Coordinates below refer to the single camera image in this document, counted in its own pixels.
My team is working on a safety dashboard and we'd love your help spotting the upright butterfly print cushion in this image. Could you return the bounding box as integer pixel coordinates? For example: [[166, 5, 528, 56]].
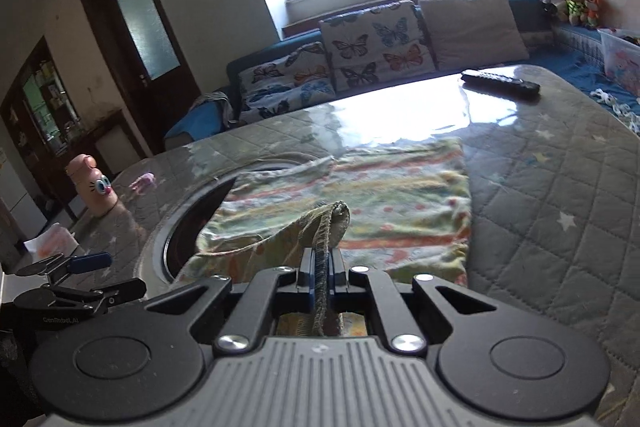
[[319, 0, 436, 92]]

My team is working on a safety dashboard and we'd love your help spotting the round black induction cooktop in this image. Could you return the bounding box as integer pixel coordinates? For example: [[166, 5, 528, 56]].
[[136, 153, 314, 297]]

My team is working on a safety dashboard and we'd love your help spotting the pink cartoon water bottle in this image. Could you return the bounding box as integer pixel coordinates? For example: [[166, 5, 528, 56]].
[[66, 154, 118, 217]]

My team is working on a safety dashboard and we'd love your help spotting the clear plastic storage box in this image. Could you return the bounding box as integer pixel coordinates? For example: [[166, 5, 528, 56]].
[[598, 28, 640, 96]]

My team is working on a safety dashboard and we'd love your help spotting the brown bear plush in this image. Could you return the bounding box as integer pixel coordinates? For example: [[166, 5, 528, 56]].
[[565, 0, 587, 26]]

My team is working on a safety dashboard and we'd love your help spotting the blue corner sofa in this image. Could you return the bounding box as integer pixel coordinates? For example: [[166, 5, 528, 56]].
[[162, 0, 640, 148]]

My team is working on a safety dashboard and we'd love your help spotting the grey quilted star tablecloth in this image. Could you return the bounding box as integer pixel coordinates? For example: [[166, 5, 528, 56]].
[[78, 65, 639, 426]]

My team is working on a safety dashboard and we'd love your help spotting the floral children's pajama garment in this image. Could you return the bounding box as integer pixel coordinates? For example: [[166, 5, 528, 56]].
[[176, 137, 472, 339]]

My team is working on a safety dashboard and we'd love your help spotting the dark wooden door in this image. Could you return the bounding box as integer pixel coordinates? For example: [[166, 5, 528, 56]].
[[80, 0, 201, 154]]

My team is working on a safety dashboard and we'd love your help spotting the small pink toy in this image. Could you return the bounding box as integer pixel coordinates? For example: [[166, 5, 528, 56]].
[[129, 172, 155, 194]]

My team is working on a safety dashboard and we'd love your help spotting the orange fox plush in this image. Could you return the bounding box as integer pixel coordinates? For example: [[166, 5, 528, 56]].
[[585, 0, 602, 29]]

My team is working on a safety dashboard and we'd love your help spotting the black remote control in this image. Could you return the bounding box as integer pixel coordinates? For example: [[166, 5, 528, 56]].
[[461, 69, 540, 101]]

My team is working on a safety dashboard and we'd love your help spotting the blue folded blanket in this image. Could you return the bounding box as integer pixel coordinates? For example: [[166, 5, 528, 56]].
[[164, 91, 235, 150]]

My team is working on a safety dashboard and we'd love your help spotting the pile of small clothes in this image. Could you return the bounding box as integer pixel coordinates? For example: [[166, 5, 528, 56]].
[[589, 89, 640, 135]]

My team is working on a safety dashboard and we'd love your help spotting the plain beige cushion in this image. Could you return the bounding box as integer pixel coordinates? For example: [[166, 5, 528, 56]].
[[419, 0, 529, 72]]

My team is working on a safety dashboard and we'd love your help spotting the low butterfly print cushion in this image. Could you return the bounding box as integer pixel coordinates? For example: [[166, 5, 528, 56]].
[[239, 41, 336, 124]]

